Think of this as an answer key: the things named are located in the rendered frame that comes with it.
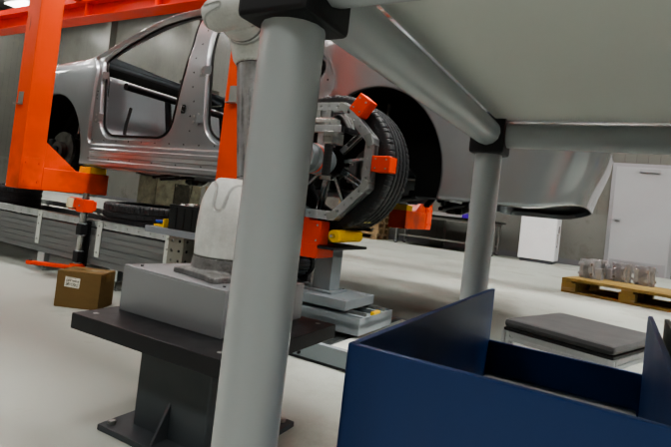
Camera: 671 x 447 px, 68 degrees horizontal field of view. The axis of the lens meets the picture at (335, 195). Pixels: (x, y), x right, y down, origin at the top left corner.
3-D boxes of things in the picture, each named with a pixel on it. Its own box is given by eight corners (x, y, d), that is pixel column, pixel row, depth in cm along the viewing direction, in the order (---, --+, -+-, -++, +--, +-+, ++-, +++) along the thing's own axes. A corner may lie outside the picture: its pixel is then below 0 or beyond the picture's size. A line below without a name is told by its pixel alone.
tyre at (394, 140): (298, 233, 273) (412, 229, 240) (272, 232, 252) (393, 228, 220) (297, 115, 279) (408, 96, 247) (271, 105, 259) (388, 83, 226)
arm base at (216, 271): (222, 287, 122) (225, 264, 122) (171, 270, 136) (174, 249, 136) (275, 285, 136) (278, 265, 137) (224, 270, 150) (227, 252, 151)
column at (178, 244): (189, 323, 241) (200, 236, 242) (173, 326, 233) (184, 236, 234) (175, 319, 246) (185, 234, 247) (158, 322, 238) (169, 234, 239)
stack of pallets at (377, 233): (390, 239, 1199) (394, 206, 1201) (376, 239, 1130) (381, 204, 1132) (347, 233, 1254) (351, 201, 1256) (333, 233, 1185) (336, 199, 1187)
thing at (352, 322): (390, 326, 249) (392, 306, 249) (357, 338, 218) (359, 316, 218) (307, 306, 274) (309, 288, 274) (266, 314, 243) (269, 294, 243)
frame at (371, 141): (370, 224, 224) (383, 105, 225) (363, 224, 218) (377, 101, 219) (273, 213, 251) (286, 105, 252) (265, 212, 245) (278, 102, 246)
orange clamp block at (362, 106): (365, 121, 230) (377, 105, 228) (357, 117, 223) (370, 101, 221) (355, 112, 233) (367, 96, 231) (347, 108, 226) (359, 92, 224)
